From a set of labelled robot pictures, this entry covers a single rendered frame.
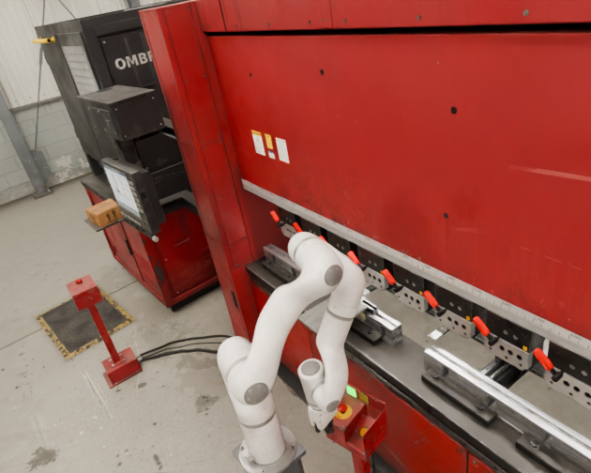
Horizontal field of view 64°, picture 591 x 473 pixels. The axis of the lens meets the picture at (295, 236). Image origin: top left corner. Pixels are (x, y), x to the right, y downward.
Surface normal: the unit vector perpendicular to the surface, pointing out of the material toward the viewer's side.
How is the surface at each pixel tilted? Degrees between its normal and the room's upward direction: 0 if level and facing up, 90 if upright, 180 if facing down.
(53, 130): 90
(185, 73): 90
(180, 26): 90
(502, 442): 0
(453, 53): 90
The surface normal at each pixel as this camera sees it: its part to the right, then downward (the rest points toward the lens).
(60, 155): 0.62, 0.29
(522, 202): -0.80, 0.40
